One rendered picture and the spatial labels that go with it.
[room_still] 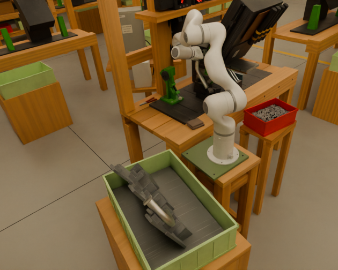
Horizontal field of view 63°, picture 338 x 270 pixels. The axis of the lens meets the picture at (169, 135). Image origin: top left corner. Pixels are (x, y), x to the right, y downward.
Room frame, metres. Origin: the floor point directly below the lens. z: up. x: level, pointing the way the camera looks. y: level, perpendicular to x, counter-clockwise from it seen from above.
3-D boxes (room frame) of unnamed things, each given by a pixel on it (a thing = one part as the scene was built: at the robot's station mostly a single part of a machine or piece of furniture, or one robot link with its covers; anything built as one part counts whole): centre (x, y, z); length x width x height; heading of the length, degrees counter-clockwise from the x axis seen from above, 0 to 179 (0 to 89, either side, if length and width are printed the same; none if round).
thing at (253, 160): (1.26, -0.32, 0.83); 0.32 x 0.32 x 0.04; 34
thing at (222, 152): (1.26, -0.31, 0.96); 0.19 x 0.19 x 0.18
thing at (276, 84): (1.88, -0.60, 0.82); 1.50 x 0.14 x 0.15; 129
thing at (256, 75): (2.10, -0.42, 0.89); 1.10 x 0.42 x 0.02; 129
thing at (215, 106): (1.24, -0.28, 1.17); 0.19 x 0.12 x 0.24; 105
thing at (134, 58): (2.38, -0.19, 1.23); 1.30 x 0.05 x 0.09; 129
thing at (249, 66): (2.07, -0.55, 1.11); 0.39 x 0.16 x 0.03; 39
